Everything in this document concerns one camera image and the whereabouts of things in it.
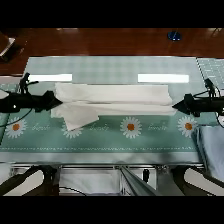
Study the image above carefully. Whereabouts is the white T-shirt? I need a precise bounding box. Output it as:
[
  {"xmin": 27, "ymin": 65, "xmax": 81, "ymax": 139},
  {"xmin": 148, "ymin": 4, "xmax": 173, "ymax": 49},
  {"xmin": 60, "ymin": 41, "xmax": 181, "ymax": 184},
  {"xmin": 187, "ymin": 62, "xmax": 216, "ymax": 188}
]
[{"xmin": 50, "ymin": 82, "xmax": 177, "ymax": 132}]

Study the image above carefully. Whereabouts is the blue round object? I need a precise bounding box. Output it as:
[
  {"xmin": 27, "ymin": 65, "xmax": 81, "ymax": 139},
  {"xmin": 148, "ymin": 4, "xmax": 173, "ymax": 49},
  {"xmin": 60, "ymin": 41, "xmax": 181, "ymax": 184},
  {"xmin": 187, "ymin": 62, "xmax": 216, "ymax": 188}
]
[{"xmin": 167, "ymin": 30, "xmax": 183, "ymax": 42}]

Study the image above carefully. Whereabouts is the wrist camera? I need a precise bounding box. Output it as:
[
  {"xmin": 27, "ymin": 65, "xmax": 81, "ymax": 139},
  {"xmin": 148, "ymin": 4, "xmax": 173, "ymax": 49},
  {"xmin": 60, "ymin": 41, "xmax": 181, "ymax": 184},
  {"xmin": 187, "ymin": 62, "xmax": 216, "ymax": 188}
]
[
  {"xmin": 18, "ymin": 72, "xmax": 31, "ymax": 95},
  {"xmin": 203, "ymin": 77, "xmax": 218, "ymax": 98}
]

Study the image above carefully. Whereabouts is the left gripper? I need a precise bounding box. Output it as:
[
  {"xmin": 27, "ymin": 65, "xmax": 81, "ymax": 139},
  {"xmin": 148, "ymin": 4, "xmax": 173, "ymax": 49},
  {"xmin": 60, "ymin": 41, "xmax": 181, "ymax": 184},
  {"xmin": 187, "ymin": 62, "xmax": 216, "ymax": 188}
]
[{"xmin": 33, "ymin": 90, "xmax": 64, "ymax": 113}]

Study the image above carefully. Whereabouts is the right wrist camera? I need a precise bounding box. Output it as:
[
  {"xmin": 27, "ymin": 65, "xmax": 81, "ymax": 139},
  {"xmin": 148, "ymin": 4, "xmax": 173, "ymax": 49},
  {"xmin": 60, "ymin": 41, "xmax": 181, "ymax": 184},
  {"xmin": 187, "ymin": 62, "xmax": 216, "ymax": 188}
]
[{"xmin": 203, "ymin": 77, "xmax": 218, "ymax": 98}]

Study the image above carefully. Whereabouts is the silver frame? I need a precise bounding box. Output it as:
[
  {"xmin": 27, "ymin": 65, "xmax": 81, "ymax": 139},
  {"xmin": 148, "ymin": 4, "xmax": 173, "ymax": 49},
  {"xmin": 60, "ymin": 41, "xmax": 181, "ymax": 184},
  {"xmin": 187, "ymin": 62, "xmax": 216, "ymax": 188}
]
[{"xmin": 0, "ymin": 162, "xmax": 224, "ymax": 197}]

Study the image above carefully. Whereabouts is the light blue garment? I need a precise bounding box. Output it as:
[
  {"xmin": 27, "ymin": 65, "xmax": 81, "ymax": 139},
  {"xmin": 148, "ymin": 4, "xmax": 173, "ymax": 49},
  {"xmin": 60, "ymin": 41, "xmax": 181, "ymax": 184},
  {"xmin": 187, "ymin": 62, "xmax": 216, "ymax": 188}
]
[{"xmin": 192, "ymin": 124, "xmax": 224, "ymax": 183}]

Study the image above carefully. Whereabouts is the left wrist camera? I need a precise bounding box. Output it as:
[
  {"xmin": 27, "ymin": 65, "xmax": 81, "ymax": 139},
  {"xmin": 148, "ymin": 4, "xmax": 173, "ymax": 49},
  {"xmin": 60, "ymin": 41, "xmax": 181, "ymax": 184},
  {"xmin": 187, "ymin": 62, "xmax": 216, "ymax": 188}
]
[{"xmin": 18, "ymin": 72, "xmax": 31, "ymax": 95}]

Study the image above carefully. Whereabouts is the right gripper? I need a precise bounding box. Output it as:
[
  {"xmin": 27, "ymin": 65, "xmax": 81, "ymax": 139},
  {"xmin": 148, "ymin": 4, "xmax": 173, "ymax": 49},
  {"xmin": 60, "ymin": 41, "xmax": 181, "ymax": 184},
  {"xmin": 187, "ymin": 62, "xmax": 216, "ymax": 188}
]
[{"xmin": 171, "ymin": 93, "xmax": 202, "ymax": 118}]

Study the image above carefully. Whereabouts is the black cable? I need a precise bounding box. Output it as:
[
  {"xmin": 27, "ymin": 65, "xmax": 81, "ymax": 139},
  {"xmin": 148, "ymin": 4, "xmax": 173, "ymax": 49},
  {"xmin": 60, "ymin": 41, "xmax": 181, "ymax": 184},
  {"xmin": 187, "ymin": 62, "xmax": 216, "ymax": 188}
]
[
  {"xmin": 214, "ymin": 85, "xmax": 224, "ymax": 129},
  {"xmin": 0, "ymin": 108, "xmax": 35, "ymax": 129}
]

